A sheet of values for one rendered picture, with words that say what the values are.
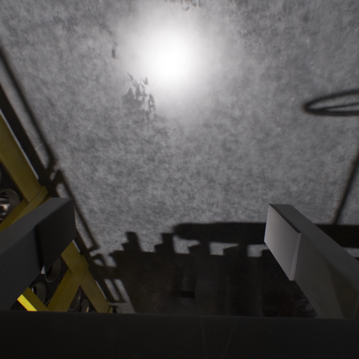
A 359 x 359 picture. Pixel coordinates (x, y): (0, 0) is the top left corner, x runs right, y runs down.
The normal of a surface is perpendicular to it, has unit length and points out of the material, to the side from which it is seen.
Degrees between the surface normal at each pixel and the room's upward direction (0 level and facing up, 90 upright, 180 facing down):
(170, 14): 0
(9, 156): 90
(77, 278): 90
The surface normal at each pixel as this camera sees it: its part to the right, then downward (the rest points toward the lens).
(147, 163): -0.15, 0.61
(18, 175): 0.98, 0.00
